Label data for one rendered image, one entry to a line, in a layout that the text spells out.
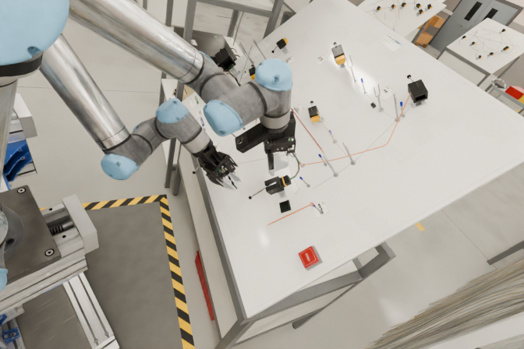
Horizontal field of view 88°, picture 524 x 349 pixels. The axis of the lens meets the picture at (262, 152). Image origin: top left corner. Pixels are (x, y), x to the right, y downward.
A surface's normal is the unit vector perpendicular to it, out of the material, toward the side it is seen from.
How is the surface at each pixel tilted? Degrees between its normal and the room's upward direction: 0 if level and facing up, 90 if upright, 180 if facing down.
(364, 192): 49
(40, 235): 0
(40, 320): 0
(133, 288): 0
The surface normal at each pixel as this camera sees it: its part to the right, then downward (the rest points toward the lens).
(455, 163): -0.46, -0.43
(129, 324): 0.31, -0.70
